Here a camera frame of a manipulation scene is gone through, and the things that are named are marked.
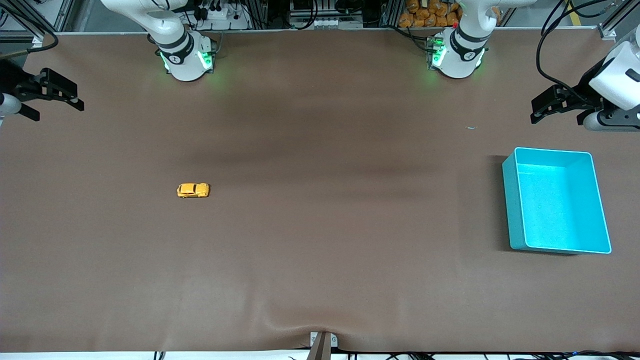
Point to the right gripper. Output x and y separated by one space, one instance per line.
11 80

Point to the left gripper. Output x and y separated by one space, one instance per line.
583 95

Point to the yellow beetle toy car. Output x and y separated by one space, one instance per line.
192 190

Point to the teal plastic bin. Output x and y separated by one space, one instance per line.
555 210

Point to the orange packets pile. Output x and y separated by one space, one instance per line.
430 12

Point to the white power strip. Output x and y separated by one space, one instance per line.
220 12

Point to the white terminal block unit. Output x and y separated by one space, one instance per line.
325 22

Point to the brown table mat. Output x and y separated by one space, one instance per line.
320 250

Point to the aluminium frame post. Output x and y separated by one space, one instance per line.
607 32
39 41

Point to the metal clamp bracket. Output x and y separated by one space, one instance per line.
323 345

